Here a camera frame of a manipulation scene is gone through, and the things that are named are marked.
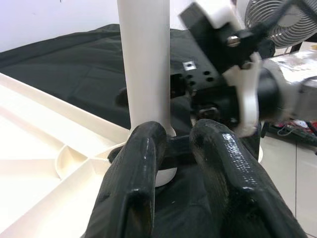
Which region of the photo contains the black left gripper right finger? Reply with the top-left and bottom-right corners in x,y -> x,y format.
189,118 -> 311,238

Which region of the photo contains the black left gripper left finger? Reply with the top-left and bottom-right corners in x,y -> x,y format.
84,120 -> 167,238

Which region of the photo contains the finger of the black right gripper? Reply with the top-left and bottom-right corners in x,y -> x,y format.
115,86 -> 130,108
158,135 -> 198,172

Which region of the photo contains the white plastic table leg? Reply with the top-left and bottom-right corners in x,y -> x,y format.
117,0 -> 178,140

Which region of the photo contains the white plastic table top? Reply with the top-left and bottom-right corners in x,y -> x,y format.
0,71 -> 178,238

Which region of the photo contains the black cloth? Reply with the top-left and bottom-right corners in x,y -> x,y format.
0,23 -> 264,238

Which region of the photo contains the white fan guard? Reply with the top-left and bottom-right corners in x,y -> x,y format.
244,0 -> 317,48

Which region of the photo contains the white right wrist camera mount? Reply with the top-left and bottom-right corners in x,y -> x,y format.
179,0 -> 264,139

